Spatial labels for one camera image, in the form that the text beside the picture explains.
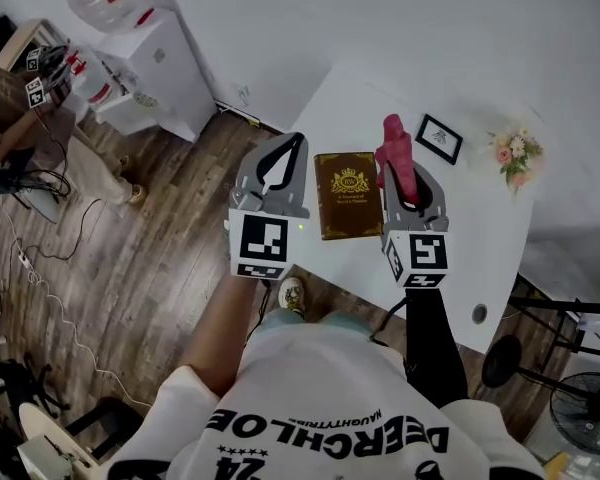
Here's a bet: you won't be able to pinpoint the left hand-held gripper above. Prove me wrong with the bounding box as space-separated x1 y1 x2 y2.
227 132 312 281

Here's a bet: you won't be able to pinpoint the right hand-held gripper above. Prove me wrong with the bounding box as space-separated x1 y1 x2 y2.
380 161 452 290

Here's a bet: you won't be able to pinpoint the red cloth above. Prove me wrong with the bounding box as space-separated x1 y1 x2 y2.
374 113 428 206

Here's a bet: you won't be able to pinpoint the brown book with gold crest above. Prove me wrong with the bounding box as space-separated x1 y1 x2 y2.
313 151 385 242

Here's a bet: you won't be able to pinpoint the person's right forearm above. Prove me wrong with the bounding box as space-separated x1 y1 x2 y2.
402 286 470 410

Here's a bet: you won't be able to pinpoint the person's left forearm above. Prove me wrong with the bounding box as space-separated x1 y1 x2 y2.
181 266 277 400

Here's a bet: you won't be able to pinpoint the pink and white flower bouquet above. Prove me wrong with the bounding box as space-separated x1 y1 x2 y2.
486 126 546 195

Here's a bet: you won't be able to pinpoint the person's shoe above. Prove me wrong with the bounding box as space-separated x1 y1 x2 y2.
277 276 307 315

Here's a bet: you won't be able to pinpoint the person's legs in jeans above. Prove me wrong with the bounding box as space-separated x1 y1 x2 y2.
256 307 372 340

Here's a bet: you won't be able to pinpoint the white water dispenser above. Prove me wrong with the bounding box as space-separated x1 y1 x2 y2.
93 11 217 143

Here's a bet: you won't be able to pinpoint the black round stool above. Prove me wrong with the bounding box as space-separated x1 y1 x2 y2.
480 334 525 390

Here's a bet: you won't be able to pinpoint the clear water jug red cap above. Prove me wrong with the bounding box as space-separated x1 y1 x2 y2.
65 46 117 115

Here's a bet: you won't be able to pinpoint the person's white printed shirt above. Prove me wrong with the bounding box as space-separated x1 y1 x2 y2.
101 321 546 480

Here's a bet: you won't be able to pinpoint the black floor fan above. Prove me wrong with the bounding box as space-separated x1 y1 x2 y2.
548 370 600 455

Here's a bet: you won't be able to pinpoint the black square stool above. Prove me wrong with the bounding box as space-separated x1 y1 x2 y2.
63 396 147 462

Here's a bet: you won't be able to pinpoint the black office chair base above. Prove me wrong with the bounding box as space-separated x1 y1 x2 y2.
0 351 72 422

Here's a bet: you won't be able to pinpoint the light wooden round table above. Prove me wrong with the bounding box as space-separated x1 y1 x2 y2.
16 401 102 480

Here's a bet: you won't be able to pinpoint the black picture frame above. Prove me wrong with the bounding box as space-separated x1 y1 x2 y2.
414 113 465 167

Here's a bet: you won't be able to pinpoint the black metal desk frame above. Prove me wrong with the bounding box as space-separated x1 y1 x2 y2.
507 273 600 360

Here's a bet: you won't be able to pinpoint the black floor cable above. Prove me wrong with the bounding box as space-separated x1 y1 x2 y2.
9 107 104 262

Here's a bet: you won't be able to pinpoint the white floor cable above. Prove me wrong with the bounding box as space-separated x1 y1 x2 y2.
0 207 154 410

